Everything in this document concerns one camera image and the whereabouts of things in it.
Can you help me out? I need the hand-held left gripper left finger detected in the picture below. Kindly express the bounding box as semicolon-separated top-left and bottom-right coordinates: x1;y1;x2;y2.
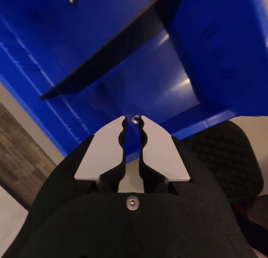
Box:
74;116;127;193

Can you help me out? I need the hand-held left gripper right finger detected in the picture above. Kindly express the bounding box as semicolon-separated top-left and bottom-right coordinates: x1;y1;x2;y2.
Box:
138;115;191;193

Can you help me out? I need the black chair armrest pad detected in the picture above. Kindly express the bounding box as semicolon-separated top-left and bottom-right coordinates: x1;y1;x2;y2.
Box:
181;120;264;204

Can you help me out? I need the blue plastic parts bin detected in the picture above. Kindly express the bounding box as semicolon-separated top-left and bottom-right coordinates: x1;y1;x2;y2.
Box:
0;0;268;164

